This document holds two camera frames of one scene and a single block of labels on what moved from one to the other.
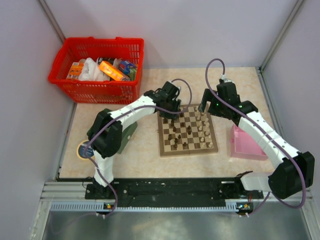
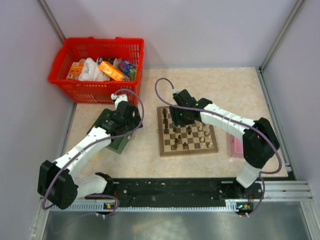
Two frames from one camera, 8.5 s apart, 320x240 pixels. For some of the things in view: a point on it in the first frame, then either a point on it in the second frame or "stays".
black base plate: [230, 191] stays
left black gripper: [176, 104] → [135, 121]
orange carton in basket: [75, 71] stays
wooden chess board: [192, 132] stays
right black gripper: [208, 97] → [176, 121]
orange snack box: [111, 71] stays
